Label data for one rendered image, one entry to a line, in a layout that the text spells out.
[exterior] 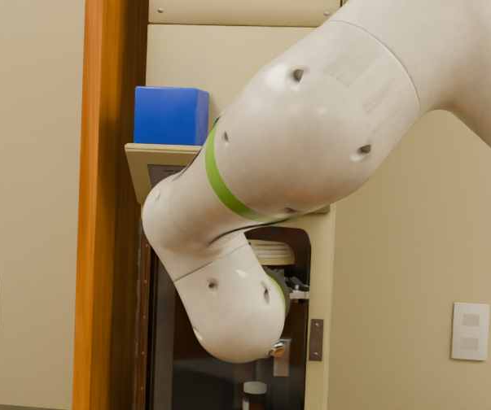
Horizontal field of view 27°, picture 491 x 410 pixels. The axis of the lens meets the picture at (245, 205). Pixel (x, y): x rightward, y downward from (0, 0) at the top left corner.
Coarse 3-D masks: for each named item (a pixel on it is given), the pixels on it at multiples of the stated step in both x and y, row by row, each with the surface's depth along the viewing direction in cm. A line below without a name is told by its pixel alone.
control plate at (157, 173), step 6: (150, 168) 162; (156, 168) 162; (162, 168) 162; (168, 168) 162; (174, 168) 161; (180, 168) 161; (150, 174) 163; (156, 174) 163; (162, 174) 163; (168, 174) 163; (156, 180) 164; (162, 180) 164
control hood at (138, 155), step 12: (132, 144) 160; (144, 144) 160; (156, 144) 159; (132, 156) 161; (144, 156) 160; (156, 156) 160; (168, 156) 160; (180, 156) 159; (192, 156) 159; (132, 168) 163; (144, 168) 163; (132, 180) 165; (144, 180) 165; (144, 192) 167
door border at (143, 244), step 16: (144, 240) 170; (144, 256) 170; (144, 272) 171; (144, 288) 171; (144, 304) 171; (144, 320) 171; (144, 336) 171; (144, 352) 171; (144, 368) 171; (144, 384) 171; (144, 400) 171
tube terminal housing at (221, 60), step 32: (160, 32) 170; (192, 32) 169; (224, 32) 168; (256, 32) 167; (288, 32) 166; (160, 64) 170; (192, 64) 169; (224, 64) 168; (256, 64) 168; (224, 96) 169; (288, 224) 168; (320, 224) 167; (320, 256) 167; (320, 288) 168; (320, 384) 168
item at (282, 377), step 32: (288, 256) 158; (160, 288) 169; (160, 320) 169; (288, 320) 158; (160, 352) 169; (192, 352) 166; (288, 352) 158; (160, 384) 170; (192, 384) 167; (224, 384) 164; (256, 384) 161; (288, 384) 158
